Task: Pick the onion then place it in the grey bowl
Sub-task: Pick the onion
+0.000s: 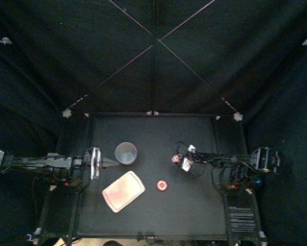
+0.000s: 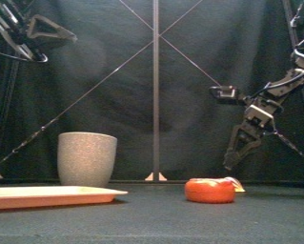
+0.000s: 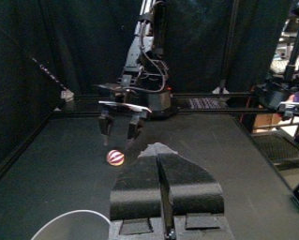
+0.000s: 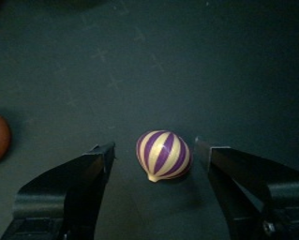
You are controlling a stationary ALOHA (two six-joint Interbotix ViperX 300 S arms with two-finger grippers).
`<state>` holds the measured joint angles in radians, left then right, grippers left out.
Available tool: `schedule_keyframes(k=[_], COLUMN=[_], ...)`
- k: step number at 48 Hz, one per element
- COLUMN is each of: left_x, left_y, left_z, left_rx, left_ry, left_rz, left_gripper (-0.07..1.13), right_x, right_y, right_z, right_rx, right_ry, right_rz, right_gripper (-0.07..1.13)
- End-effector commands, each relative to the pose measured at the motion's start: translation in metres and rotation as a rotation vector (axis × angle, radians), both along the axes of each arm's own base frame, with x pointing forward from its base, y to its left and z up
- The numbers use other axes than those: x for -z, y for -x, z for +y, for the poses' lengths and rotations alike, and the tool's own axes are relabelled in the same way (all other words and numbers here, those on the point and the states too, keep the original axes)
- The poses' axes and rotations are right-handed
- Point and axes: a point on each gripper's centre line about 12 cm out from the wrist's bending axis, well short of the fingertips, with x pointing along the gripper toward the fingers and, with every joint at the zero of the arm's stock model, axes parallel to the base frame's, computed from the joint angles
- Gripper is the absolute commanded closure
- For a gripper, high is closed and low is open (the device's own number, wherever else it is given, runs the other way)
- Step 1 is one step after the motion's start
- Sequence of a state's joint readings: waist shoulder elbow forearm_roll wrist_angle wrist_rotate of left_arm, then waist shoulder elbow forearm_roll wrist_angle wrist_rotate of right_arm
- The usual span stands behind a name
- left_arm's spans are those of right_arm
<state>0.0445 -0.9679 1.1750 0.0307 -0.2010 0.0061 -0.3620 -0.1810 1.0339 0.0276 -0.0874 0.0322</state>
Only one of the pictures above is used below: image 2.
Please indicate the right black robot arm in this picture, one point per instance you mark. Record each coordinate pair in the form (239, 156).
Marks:
(300, 66)

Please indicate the orange-red toy onion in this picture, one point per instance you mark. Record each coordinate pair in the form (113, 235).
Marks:
(208, 191)

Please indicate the grey speckled cup bowl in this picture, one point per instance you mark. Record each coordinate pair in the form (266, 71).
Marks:
(85, 158)

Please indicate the cream toy food piece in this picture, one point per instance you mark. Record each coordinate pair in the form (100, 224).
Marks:
(238, 186)

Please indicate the black backdrop cloth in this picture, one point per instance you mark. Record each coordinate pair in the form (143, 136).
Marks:
(116, 63)

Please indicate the pink rectangular tray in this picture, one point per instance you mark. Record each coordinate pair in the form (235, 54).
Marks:
(48, 195)

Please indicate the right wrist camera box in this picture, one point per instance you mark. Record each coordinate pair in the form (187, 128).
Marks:
(224, 93)

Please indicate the frame post foot bracket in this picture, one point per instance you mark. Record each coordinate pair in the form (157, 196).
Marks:
(155, 177)

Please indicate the grey vertical frame post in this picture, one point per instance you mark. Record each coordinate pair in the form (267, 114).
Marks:
(155, 95)

